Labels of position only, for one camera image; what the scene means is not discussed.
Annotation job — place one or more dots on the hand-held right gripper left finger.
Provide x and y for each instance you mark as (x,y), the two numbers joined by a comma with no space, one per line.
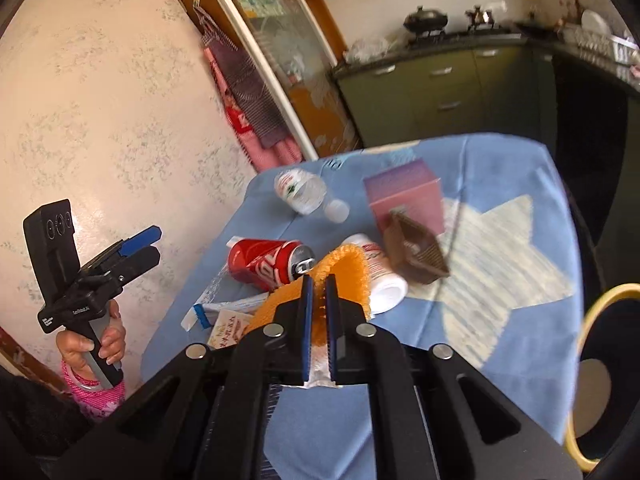
(307,330)

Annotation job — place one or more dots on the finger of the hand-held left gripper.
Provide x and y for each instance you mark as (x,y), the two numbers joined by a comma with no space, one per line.
(142,240)
(140,262)

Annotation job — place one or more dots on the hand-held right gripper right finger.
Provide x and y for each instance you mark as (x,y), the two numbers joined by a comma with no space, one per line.
(331,330)

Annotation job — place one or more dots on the white plastic wrapper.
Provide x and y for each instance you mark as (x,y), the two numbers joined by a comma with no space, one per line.
(320,377)

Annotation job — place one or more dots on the orange knitted cloth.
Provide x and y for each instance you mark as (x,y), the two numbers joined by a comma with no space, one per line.
(340,270)

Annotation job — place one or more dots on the small printed paper packet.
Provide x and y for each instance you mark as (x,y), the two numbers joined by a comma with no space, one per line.
(230,327)

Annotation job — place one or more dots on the red soda can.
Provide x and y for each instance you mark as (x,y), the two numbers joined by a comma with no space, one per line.
(265,260)

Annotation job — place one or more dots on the brown woven basket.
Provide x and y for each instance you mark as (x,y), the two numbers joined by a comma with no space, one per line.
(415,250)

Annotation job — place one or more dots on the clear plastic bottle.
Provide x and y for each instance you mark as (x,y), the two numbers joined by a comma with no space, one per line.
(300,190)

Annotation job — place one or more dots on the pink cardboard box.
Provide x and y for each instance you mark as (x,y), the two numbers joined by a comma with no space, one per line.
(405,190)

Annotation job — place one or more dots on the person's left forearm pink sleeve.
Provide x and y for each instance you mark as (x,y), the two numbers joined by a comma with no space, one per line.
(95,400)

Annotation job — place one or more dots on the person's left hand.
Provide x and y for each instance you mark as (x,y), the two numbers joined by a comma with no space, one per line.
(80,345)

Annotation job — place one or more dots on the clear plastic film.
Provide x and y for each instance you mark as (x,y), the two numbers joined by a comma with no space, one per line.
(215,285)

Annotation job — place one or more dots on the dark cloth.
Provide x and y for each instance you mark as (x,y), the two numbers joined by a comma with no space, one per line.
(30,410)

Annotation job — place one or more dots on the pink checked towel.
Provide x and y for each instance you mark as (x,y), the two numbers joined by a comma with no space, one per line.
(270,152)

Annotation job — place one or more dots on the purple striped towel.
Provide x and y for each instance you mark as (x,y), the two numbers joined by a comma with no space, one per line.
(255,95)

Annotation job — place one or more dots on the blue star-print tablecloth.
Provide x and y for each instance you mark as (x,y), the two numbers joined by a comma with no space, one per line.
(500,170)

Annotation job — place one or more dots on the frosted glass door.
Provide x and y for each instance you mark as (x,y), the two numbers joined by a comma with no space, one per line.
(280,35)

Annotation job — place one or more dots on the green kitchen cabinets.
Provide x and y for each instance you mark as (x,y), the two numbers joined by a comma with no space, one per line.
(435,90)

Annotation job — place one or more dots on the clear plastic bag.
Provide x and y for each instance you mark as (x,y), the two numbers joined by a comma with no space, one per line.
(367,47)

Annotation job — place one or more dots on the black kitchen countertop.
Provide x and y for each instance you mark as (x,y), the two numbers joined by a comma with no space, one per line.
(450,42)

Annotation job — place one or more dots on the black wok with lid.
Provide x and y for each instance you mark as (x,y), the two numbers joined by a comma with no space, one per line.
(425,20)

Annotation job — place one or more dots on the small cooking pot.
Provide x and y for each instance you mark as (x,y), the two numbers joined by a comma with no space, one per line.
(477,17)

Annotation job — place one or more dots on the dish rack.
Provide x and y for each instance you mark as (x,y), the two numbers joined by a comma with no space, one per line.
(600,42)

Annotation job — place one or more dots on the white plate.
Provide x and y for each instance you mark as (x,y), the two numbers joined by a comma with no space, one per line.
(595,22)

